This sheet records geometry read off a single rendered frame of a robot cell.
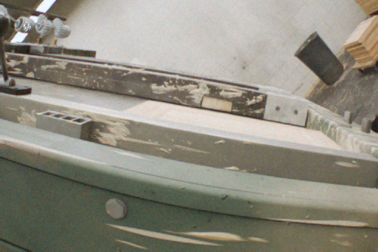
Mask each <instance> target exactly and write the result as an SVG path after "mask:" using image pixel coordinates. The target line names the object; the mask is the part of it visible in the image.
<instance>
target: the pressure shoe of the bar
mask: <svg viewBox="0 0 378 252"><path fill-rule="evenodd" d="M232 106H233V101H229V100H224V99H220V98H212V97H207V96H204V97H203V101H202V107H204V108H208V109H217V110H221V111H226V112H231V111H232Z"/></svg>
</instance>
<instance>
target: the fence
mask: <svg viewBox="0 0 378 252"><path fill-rule="evenodd" d="M48 110H49V111H53V112H58V113H62V114H65V115H71V116H75V117H79V118H85V119H90V120H92V127H91V132H90V138H89V142H92V143H99V144H103V145H104V146H110V147H114V148H118V149H125V150H128V151H132V152H137V153H141V154H149V155H153V156H157V157H160V158H165V159H169V160H176V161H182V162H186V163H193V164H197V165H202V166H209V167H214V168H221V169H229V170H234V171H240V172H244V173H246V172H248V173H253V174H263V175H267V176H274V177H281V178H282V177H284V178H288V179H291V178H292V179H295V180H305V181H306V180H308V181H311V182H313V181H315V182H318V183H319V182H321V183H329V184H331V183H332V184H335V185H336V184H338V185H349V186H351V185H352V186H354V187H355V186H357V187H363V188H364V187H366V188H374V187H375V184H376V181H377V176H378V159H376V158H375V157H373V156H372V155H370V154H363V153H359V152H358V153H356V152H353V151H345V150H339V149H330V148H326V147H320V146H314V145H307V144H303V143H296V142H295V143H293V142H289V141H285V140H278V139H270V138H266V137H259V136H255V135H251V134H243V133H238V132H231V131H226V130H221V129H214V128H209V127H204V126H197V125H191V124H187V123H179V122H174V121H170V120H162V119H157V118H154V117H149V116H145V115H137V114H132V113H128V112H121V111H116V110H112V109H104V108H100V107H96V106H90V105H86V104H82V103H75V102H71V101H65V100H58V99H54V98H48V97H46V96H42V95H34V94H27V95H9V94H7V93H3V92H0V118H1V119H4V120H8V121H12V122H15V123H20V124H22V125H26V126H31V127H34V128H35V126H36V115H37V114H40V113H43V112H48Z"/></svg>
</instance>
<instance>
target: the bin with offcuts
mask: <svg viewBox="0 0 378 252"><path fill-rule="evenodd" d="M294 57H296V58H298V60H299V61H301V62H302V63H303V64H304V65H305V66H306V67H308V68H309V69H310V70H311V71H312V72H313V73H314V74H315V75H316V76H317V77H318V78H319V79H320V80H321V81H322V82H324V83H325V84H326V85H327V86H330V85H332V84H333V83H334V82H335V81H336V80H337V79H338V78H339V77H340V76H341V74H342V73H343V70H344V66H343V65H342V64H341V62H340V61H339V60H338V58H337V57H336V56H335V55H334V53H333V52H332V51H331V49H330V48H329V47H328V45H327V44H326V43H325V42H324V41H323V39H322V38H321V37H320V36H319V35H318V34H317V31H315V32H314V33H312V34H311V35H310V36H309V37H308V38H307V39H306V40H305V41H304V43H303V44H301V46H300V47H299V49H298V50H297V51H296V52H295V54H294Z"/></svg>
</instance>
